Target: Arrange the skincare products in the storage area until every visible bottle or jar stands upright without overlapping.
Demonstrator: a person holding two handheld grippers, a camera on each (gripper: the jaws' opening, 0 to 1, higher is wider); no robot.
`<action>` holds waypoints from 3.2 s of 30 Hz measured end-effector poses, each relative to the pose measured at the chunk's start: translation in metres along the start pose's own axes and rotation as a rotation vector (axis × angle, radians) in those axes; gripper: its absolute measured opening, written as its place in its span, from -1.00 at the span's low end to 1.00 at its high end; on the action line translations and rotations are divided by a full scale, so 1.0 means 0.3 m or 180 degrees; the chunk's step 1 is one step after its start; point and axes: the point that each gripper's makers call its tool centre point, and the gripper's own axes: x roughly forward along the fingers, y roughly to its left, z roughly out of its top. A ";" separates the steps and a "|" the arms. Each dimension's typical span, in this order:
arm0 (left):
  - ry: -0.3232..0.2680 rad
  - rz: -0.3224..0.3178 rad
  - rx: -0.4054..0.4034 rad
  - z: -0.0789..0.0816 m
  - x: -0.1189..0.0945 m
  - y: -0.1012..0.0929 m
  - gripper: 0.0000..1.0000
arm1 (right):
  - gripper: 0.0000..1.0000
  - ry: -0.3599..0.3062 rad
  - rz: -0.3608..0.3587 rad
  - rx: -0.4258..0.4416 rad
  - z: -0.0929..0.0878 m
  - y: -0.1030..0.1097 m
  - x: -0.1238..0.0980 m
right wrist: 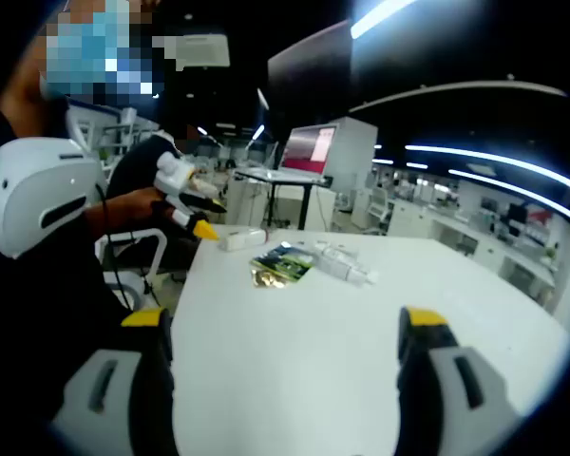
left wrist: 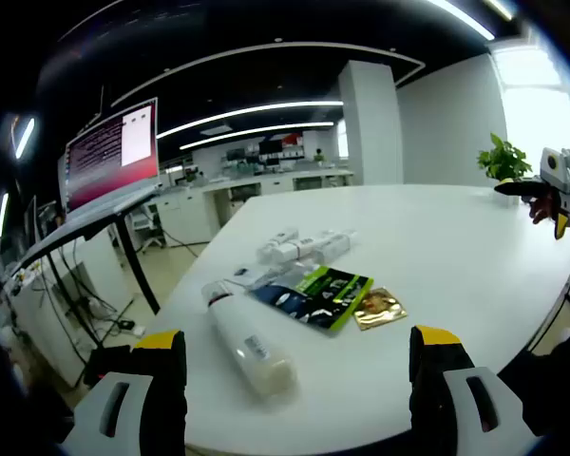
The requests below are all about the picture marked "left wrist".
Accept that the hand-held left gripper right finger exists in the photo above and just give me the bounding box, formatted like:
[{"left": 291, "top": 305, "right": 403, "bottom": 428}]
[{"left": 409, "top": 325, "right": 526, "bottom": 456}]

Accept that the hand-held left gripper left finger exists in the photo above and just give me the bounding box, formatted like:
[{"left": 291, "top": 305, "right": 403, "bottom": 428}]
[{"left": 61, "top": 329, "right": 189, "bottom": 456}]

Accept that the large white skincare bottle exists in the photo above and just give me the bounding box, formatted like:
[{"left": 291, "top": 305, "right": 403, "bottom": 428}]
[{"left": 201, "top": 278, "right": 299, "bottom": 401}]

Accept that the person's right hand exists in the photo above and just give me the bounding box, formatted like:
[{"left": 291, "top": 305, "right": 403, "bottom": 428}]
[{"left": 529, "top": 191, "right": 560, "bottom": 226}]

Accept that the potted green plant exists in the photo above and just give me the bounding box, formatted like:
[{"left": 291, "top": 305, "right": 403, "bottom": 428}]
[{"left": 476, "top": 132, "right": 534, "bottom": 206}]

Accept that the gold sachet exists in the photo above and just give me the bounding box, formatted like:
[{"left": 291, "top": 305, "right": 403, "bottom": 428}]
[{"left": 351, "top": 285, "right": 409, "bottom": 333}]

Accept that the operator in dark shirt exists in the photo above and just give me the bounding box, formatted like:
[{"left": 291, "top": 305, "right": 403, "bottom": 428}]
[{"left": 497, "top": 303, "right": 570, "bottom": 441}]

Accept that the green black sachet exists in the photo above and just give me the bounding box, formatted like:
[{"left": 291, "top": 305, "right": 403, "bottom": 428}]
[{"left": 293, "top": 265, "right": 376, "bottom": 338}]

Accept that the white cabinet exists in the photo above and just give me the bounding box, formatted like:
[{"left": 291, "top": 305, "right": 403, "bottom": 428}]
[{"left": 8, "top": 222, "right": 135, "bottom": 387}]

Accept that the white office chair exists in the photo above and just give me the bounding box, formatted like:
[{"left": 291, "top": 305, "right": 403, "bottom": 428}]
[{"left": 129, "top": 207, "right": 166, "bottom": 252}]

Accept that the ceiling light strip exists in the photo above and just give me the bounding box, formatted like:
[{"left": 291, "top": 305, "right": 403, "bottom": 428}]
[
  {"left": 155, "top": 99, "right": 344, "bottom": 140},
  {"left": 426, "top": 0, "right": 498, "bottom": 42},
  {"left": 178, "top": 121, "right": 336, "bottom": 151}
]

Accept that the grey standing desk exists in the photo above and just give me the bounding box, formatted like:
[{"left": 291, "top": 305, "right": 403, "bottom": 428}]
[{"left": 9, "top": 182, "right": 165, "bottom": 317}]

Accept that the white office counter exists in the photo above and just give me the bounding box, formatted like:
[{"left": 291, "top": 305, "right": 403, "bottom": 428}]
[{"left": 156, "top": 166, "right": 355, "bottom": 248}]

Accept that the bundle of black cables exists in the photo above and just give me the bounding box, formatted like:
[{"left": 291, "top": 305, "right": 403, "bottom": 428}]
[{"left": 41, "top": 237, "right": 146, "bottom": 344}]

